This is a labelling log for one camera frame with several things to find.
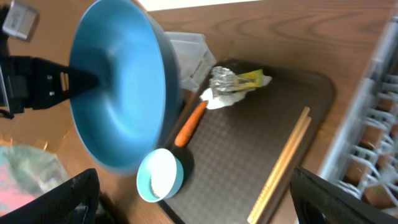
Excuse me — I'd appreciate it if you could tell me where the grey dishwasher rack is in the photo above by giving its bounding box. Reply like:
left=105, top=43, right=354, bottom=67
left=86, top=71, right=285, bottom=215
left=318, top=16, right=397, bottom=217

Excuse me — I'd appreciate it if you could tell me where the clear plastic bin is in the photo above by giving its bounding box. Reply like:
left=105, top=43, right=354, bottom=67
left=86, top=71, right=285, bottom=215
left=165, top=32, right=216, bottom=92

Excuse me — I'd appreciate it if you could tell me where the orange carrot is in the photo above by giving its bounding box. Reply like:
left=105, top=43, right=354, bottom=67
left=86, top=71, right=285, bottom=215
left=174, top=101, right=208, bottom=147

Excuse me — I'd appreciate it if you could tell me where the wooden chopstick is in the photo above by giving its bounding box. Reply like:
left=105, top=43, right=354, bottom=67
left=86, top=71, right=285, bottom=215
left=247, top=106, right=311, bottom=224
left=253, top=116, right=313, bottom=224

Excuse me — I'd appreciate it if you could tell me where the yellow snack wrapper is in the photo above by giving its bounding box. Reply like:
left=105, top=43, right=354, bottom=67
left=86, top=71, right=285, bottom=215
left=237, top=69, right=272, bottom=91

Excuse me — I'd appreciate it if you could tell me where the small light blue bowl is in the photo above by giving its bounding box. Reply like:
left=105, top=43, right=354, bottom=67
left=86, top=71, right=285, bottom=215
left=136, top=148, right=184, bottom=203

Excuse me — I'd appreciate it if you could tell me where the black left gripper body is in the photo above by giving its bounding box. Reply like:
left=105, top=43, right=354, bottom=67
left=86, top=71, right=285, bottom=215
left=0, top=6, right=35, bottom=121

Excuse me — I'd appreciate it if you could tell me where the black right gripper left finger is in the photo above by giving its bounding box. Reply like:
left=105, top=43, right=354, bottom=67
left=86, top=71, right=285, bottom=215
left=1, top=168, right=100, bottom=223

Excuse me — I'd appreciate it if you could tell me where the crumpled aluminium foil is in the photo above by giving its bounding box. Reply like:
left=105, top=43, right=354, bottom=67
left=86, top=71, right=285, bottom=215
left=210, top=66, right=239, bottom=98

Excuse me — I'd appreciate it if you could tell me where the wooden chopstick right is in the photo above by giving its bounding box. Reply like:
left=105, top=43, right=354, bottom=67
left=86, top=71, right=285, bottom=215
left=253, top=116, right=313, bottom=224

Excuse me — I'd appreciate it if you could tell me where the large blue bowl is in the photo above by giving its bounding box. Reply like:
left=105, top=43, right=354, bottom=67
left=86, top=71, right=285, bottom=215
left=70, top=0, right=182, bottom=174

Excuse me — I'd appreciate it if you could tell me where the wooden chopstick left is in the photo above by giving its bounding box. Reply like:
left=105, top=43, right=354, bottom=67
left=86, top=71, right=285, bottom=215
left=247, top=106, right=311, bottom=224

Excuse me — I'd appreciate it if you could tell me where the brown plastic tray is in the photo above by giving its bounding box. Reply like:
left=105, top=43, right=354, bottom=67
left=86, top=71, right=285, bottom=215
left=159, top=66, right=335, bottom=223

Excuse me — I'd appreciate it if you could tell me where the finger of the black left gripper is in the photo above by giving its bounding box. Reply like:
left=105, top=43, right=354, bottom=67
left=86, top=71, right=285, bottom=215
left=32, top=58, right=100, bottom=109

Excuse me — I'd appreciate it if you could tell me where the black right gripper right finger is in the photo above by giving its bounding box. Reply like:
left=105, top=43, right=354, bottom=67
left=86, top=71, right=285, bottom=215
left=290, top=167, right=397, bottom=224

